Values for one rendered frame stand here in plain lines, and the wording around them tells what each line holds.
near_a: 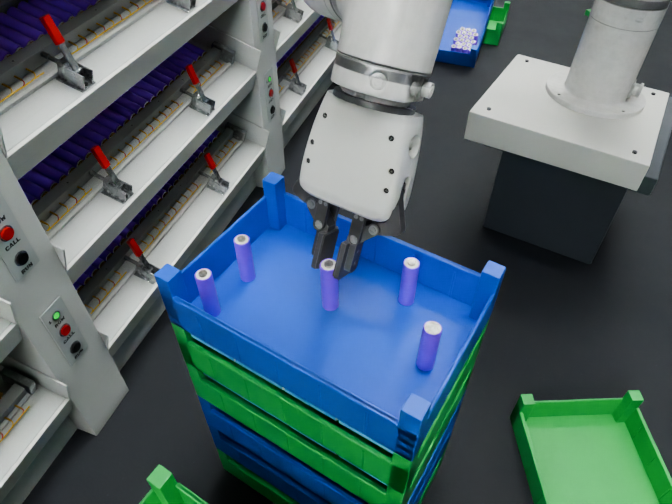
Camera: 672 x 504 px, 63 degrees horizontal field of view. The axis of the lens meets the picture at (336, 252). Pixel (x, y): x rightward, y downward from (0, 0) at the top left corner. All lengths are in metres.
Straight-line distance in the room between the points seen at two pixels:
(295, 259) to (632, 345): 0.76
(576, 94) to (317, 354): 0.80
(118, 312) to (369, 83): 0.69
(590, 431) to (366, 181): 0.72
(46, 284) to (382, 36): 0.57
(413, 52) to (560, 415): 0.76
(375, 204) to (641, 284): 0.93
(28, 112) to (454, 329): 0.57
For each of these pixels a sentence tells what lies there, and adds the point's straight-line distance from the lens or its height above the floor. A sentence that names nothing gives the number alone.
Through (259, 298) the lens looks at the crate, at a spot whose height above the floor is 0.40.
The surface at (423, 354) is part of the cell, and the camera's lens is 0.56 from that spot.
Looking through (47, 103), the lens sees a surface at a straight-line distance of 0.80.
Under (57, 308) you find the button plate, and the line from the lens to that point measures 0.86.
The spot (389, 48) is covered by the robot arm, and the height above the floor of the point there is 0.70.
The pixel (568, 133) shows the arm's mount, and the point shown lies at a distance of 1.09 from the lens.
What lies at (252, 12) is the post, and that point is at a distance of 1.19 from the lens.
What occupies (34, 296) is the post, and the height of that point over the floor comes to 0.33.
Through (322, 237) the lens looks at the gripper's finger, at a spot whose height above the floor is 0.52.
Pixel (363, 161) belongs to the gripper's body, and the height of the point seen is 0.60.
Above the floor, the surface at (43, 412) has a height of 0.14.
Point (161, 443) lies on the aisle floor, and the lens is 1.03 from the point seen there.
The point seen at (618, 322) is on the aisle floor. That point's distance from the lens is 1.25.
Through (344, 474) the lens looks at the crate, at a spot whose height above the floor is 0.28.
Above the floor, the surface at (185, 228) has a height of 0.14.
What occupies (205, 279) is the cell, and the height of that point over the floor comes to 0.47.
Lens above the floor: 0.89
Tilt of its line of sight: 46 degrees down
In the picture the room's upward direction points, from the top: straight up
